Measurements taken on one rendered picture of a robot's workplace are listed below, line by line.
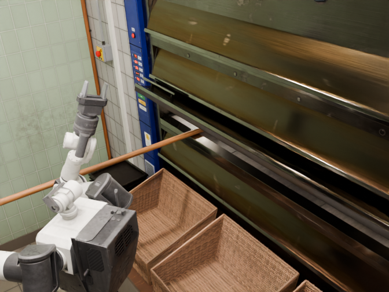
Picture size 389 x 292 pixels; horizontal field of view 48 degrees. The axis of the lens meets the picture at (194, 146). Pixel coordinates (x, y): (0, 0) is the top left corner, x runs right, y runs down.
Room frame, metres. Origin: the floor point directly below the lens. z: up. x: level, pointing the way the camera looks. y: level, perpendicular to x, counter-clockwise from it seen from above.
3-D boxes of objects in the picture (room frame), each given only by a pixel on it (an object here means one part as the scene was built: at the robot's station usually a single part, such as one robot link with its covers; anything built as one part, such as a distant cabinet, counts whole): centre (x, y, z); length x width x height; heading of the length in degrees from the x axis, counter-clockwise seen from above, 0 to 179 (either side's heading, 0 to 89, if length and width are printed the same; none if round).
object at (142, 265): (2.02, 0.24, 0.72); 0.56 x 0.49 x 0.28; 35
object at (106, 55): (2.91, 0.56, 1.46); 0.10 x 0.07 x 0.10; 34
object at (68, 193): (1.24, 0.45, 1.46); 0.10 x 0.07 x 0.09; 157
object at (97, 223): (1.21, 0.39, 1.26); 0.34 x 0.30 x 0.36; 157
